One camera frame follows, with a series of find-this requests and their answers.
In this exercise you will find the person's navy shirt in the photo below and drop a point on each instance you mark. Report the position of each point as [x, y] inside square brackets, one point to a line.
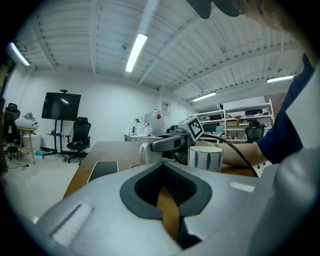
[282, 140]

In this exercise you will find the potted green plant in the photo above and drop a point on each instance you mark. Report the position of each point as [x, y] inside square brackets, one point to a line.
[137, 120]

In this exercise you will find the orange coaster tray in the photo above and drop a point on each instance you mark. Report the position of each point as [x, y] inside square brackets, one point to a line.
[135, 165]

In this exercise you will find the ceiling smoke detector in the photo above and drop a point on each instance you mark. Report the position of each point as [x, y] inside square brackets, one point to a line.
[123, 46]

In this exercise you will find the black head-worn camera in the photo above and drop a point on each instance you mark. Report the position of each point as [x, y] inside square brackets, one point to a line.
[205, 8]

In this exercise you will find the grey wall panel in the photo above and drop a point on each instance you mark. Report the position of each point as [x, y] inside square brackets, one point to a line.
[166, 107]

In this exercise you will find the wooden side table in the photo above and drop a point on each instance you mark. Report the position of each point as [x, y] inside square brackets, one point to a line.
[31, 147]

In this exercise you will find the ceiling tube light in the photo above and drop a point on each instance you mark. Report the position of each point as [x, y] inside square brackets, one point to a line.
[136, 52]
[18, 53]
[280, 79]
[203, 96]

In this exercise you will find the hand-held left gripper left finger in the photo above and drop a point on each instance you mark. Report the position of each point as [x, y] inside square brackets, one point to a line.
[100, 212]

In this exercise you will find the person's white clothing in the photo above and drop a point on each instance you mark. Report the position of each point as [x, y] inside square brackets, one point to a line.
[307, 112]

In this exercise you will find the black smartphone in white case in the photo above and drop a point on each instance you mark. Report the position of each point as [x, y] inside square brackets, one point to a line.
[103, 170]

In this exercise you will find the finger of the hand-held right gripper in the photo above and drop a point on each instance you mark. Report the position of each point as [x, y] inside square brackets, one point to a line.
[167, 145]
[167, 136]

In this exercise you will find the person's right forearm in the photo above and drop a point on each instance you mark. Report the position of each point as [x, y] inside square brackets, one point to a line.
[237, 155]

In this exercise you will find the red fridge sticker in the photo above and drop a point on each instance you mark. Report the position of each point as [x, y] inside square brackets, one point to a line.
[158, 116]

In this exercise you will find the white mug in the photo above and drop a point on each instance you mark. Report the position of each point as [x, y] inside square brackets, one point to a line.
[205, 160]
[155, 157]

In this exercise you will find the black office chair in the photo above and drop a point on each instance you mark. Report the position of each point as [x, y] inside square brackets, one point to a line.
[11, 117]
[81, 130]
[253, 132]

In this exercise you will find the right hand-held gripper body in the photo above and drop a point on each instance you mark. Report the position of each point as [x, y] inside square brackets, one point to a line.
[195, 128]

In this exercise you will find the white pillow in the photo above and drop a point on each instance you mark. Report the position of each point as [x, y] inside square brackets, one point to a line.
[25, 123]

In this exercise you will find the grey refrigerator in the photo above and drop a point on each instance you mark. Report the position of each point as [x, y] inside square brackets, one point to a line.
[155, 125]

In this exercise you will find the black webcam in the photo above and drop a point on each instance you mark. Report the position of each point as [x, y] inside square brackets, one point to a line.
[64, 91]

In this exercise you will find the teal plastic bag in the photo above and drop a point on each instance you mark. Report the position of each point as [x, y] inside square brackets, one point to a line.
[38, 153]

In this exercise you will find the person's head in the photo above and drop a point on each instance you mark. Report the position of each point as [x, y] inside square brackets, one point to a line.
[265, 12]

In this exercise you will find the black television stand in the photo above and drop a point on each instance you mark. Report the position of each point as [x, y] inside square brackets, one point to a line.
[56, 130]

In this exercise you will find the white spray bottle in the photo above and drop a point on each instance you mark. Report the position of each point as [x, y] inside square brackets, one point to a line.
[146, 130]

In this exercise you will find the white power strip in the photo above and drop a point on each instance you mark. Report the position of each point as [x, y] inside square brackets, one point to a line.
[26, 165]

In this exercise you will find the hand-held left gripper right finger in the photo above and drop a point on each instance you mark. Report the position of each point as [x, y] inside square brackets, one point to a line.
[225, 205]

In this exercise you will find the white desk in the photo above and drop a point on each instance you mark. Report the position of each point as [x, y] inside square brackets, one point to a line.
[130, 136]

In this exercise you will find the black computer monitor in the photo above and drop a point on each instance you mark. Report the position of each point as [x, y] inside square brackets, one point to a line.
[210, 128]

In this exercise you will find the grey crumpled clothes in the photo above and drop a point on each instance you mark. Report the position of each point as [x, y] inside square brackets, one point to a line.
[29, 116]

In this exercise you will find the white waste bin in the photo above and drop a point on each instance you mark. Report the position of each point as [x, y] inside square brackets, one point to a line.
[37, 142]

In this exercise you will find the white shelving rack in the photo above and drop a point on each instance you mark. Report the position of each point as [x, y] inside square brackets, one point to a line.
[250, 108]

